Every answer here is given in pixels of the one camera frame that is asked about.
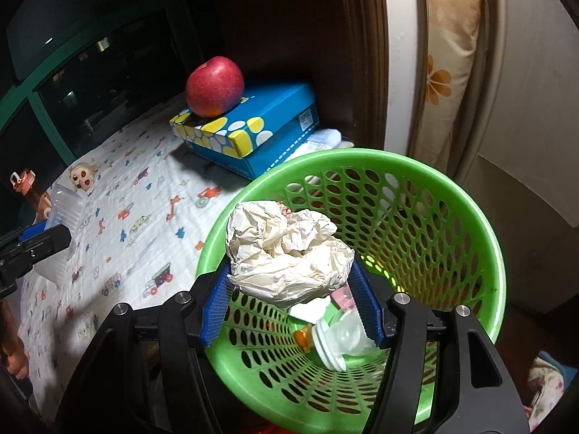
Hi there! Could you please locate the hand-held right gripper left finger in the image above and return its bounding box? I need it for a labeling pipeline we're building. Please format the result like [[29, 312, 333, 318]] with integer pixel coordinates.
[[59, 266, 234, 434]]

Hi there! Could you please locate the green plastic basket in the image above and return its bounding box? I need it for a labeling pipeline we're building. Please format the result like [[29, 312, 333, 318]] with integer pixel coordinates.
[[195, 148, 507, 426]]

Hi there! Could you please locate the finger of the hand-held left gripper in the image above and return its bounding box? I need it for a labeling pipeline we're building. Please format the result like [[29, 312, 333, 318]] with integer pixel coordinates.
[[19, 223, 73, 267]]

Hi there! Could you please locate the floral patterned cloth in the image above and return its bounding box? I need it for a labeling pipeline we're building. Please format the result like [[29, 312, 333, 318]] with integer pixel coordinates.
[[526, 352, 567, 422]]

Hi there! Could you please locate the clear plastic box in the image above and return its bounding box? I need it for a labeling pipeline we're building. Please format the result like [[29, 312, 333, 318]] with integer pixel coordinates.
[[43, 184, 87, 282]]

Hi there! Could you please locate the red apple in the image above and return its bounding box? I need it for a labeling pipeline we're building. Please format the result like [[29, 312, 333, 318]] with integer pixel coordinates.
[[185, 56, 246, 119]]

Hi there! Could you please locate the orange water bottle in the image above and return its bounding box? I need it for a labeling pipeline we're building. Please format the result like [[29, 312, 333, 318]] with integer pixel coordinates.
[[10, 168, 56, 225]]

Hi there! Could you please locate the person's left hand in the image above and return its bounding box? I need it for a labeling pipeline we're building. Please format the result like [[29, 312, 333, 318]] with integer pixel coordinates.
[[0, 321, 32, 381]]

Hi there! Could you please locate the white paper ball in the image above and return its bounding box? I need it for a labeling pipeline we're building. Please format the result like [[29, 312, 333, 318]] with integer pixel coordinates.
[[225, 200, 356, 309]]

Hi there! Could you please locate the white printed tablecloth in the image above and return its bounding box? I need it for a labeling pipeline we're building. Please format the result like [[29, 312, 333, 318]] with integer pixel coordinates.
[[18, 90, 236, 417]]

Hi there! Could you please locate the white folded cloth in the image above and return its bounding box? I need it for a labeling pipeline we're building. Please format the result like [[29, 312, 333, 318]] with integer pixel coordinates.
[[296, 129, 354, 155]]

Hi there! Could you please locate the floral beige pillow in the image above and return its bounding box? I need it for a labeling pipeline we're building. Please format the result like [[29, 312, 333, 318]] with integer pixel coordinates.
[[413, 0, 486, 173]]

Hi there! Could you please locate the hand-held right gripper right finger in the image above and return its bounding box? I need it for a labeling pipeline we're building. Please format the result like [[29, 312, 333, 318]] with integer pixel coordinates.
[[347, 251, 531, 434]]

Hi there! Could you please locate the clear pudding cup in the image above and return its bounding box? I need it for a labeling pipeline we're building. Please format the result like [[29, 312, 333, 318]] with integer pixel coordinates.
[[314, 312, 379, 370]]

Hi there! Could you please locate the blue dotted tissue box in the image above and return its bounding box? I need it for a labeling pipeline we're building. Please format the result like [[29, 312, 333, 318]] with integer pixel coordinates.
[[169, 83, 321, 180]]

